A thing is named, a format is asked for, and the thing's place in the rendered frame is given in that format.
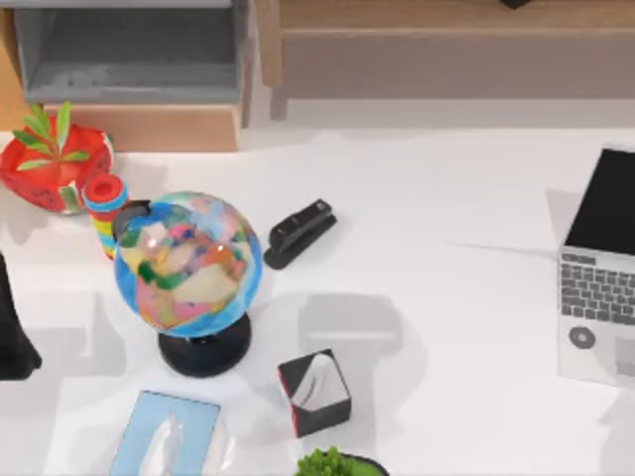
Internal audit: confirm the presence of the silver open laptop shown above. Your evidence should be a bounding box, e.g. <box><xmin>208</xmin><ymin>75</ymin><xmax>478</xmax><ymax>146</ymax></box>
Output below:
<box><xmin>557</xmin><ymin>146</ymin><xmax>635</xmax><ymax>387</ymax></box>

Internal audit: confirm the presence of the green plant in black pot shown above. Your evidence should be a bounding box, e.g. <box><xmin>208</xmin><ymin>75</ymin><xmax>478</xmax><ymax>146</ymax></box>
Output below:
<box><xmin>297</xmin><ymin>445</ymin><xmax>391</xmax><ymax>476</ymax></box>

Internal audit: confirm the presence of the red plant pot with leaves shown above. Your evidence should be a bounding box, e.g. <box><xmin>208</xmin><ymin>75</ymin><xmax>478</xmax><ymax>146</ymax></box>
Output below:
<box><xmin>0</xmin><ymin>101</ymin><xmax>116</xmax><ymax>217</ymax></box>

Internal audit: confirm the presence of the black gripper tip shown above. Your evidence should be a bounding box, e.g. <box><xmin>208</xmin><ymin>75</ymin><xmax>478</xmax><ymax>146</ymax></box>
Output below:
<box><xmin>0</xmin><ymin>252</ymin><xmax>43</xmax><ymax>382</ymax></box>

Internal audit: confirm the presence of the pale wooden drawer front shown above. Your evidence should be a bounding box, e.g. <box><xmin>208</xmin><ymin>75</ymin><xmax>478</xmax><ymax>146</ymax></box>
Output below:
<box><xmin>43</xmin><ymin>101</ymin><xmax>244</xmax><ymax>153</ymax></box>

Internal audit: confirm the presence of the black stapler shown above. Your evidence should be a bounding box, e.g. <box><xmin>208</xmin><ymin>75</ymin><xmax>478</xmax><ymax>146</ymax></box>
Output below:
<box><xmin>263</xmin><ymin>198</ymin><xmax>339</xmax><ymax>271</ymax></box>

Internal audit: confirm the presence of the colourful globe on black stand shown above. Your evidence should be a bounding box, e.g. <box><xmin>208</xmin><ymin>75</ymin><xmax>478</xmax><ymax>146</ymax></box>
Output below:
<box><xmin>110</xmin><ymin>191</ymin><xmax>264</xmax><ymax>379</ymax></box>

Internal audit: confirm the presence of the wooden open shelf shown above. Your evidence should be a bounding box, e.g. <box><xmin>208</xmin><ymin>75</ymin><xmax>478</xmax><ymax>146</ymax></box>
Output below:
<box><xmin>255</xmin><ymin>0</ymin><xmax>635</xmax><ymax>121</ymax></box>

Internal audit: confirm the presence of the light blue tissue box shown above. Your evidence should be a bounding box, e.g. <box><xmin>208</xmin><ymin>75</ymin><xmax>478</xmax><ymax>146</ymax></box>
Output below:
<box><xmin>109</xmin><ymin>390</ymin><xmax>236</xmax><ymax>476</ymax></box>

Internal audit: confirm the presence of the stack of coloured rings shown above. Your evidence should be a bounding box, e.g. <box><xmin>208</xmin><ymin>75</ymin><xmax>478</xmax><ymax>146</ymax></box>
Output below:
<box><xmin>81</xmin><ymin>174</ymin><xmax>131</xmax><ymax>262</ymax></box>

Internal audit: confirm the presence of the black and red tissue box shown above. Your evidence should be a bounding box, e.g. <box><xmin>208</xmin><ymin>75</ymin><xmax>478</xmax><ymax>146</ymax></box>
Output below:
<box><xmin>277</xmin><ymin>348</ymin><xmax>353</xmax><ymax>438</ymax></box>

